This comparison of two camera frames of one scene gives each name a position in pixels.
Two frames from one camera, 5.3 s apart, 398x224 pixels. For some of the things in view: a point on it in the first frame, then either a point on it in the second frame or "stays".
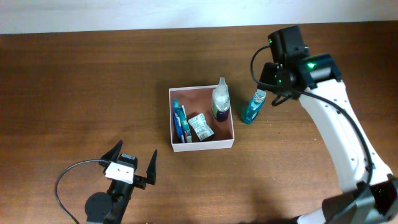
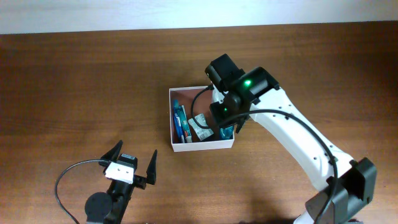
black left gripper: [140, 181] stays
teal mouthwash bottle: [255, 106] → [226, 133]
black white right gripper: [267, 74] → [221, 116]
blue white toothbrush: [178, 121] stays
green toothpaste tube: [185, 124] stays
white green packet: [203, 130] stays
